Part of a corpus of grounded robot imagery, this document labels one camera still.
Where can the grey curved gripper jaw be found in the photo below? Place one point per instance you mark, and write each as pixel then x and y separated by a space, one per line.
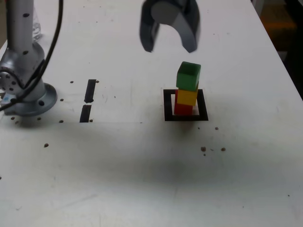
pixel 146 30
pixel 189 28

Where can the green cube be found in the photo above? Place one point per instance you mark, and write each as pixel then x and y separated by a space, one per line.
pixel 188 76

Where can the yellow cube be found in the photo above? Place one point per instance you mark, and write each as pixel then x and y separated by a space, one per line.
pixel 187 97

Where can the red cube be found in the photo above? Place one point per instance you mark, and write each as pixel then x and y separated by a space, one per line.
pixel 183 110

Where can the black tape square outline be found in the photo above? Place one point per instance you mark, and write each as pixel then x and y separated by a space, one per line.
pixel 168 106

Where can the black tape strip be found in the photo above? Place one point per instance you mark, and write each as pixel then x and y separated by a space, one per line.
pixel 90 89

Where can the clear plastic bottle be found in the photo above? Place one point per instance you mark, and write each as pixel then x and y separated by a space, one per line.
pixel 37 28

